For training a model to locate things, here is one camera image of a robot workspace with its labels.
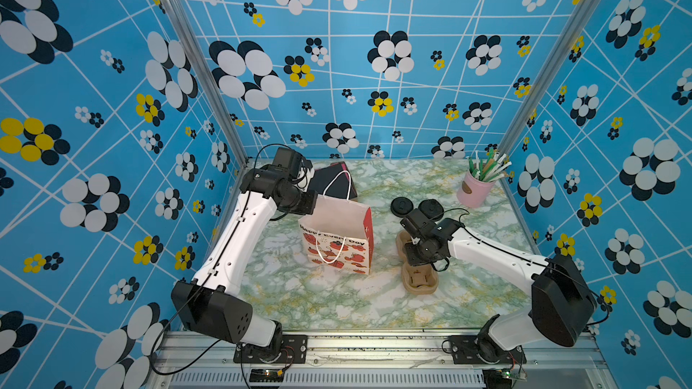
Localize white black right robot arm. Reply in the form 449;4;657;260
401;209;596;363

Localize green white wrapped straws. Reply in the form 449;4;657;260
468;149;512;183

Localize white paper coffee cup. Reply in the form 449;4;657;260
418;199;445;222

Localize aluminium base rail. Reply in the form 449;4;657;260
146;329;616;388

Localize right aluminium corner post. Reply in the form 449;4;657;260
498;0;602;153

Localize red white paper gift bag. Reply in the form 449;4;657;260
298;192;374;275

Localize aluminium corner post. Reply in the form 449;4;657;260
162;0;248;170
498;0;602;153

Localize brown pulp cup carrier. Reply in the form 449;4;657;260
396;231;439;295

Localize pink cup straw holder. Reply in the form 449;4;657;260
457;171;495;208

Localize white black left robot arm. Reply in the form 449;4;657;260
171;145;317;356

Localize black plastic cup lids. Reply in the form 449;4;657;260
389;196;416;218

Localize left aluminium corner post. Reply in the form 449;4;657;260
162;0;248;170

